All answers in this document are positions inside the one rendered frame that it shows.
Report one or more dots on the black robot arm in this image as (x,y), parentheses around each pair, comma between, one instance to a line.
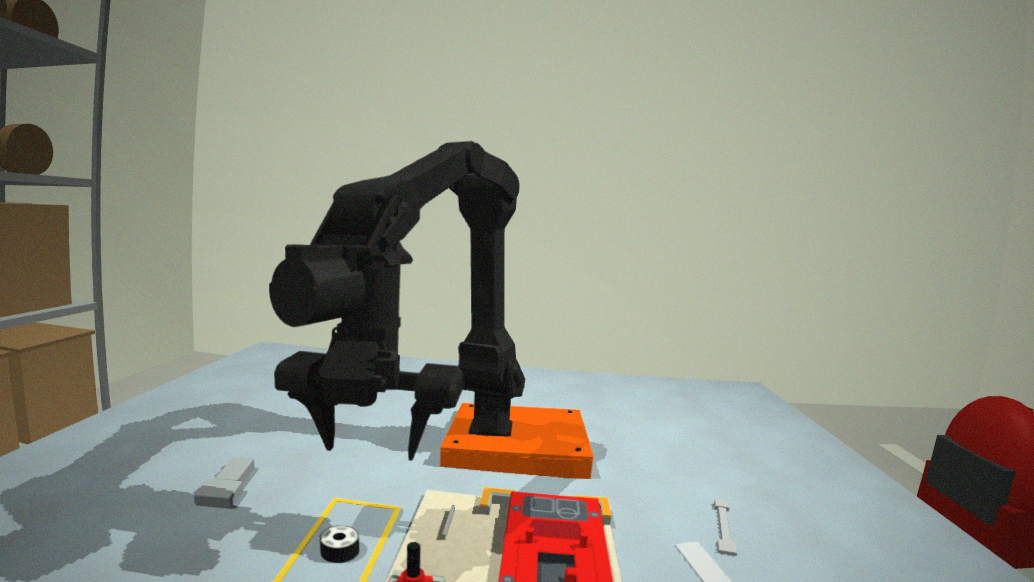
(353,266)

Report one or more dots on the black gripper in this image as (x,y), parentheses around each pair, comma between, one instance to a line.
(436,386)

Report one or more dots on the yellow rectangular outline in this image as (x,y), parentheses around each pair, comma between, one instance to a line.
(374,557)

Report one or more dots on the grey and black toy wheel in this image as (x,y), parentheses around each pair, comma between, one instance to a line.
(339,544)

